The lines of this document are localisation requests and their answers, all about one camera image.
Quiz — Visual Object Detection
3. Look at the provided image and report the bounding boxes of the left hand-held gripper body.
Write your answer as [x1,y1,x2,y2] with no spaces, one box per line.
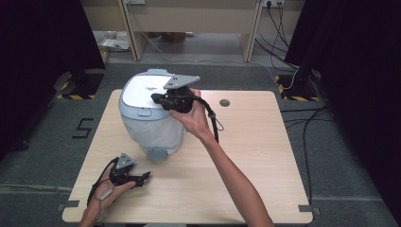
[108,152,140,187]

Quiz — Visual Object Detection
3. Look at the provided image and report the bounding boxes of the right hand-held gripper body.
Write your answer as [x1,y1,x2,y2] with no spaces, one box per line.
[162,74,201,114]

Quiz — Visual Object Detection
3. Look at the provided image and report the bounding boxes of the white and blue rice cooker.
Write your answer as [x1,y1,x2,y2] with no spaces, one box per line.
[118,68,187,163]

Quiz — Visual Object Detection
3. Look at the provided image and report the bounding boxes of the person's right hand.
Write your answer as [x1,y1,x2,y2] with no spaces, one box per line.
[169,89,216,142]

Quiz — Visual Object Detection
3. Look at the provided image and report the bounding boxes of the person's left hand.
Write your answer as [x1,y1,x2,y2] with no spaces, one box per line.
[86,164,137,218]

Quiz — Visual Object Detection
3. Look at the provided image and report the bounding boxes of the black tape floor mark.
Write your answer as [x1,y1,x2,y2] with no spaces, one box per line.
[72,117,95,140]

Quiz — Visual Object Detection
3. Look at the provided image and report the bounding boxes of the beige wooden desk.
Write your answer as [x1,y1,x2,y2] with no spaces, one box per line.
[79,0,306,63]

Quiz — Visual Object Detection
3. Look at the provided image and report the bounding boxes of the clutter under desk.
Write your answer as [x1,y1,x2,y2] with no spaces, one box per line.
[94,30,131,54]

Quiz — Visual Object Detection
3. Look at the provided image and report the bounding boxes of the yellow black hazard tape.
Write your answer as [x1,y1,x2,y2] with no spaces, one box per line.
[273,74,320,102]
[56,79,96,101]

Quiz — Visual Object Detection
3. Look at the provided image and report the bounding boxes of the black curtain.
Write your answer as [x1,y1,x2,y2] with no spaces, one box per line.
[0,0,106,163]
[285,0,401,225]

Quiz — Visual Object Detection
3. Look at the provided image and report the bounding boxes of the grey table corner bracket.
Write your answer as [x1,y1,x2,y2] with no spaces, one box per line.
[57,200,80,212]
[298,204,322,218]

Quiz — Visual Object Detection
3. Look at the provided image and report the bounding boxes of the black power cables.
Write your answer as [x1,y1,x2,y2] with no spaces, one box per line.
[254,2,300,71]

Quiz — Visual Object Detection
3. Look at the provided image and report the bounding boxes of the white wall power socket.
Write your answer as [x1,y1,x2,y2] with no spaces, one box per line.
[261,0,286,9]

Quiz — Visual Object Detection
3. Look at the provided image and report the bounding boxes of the black floor cables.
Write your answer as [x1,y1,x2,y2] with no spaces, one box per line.
[279,104,332,206]

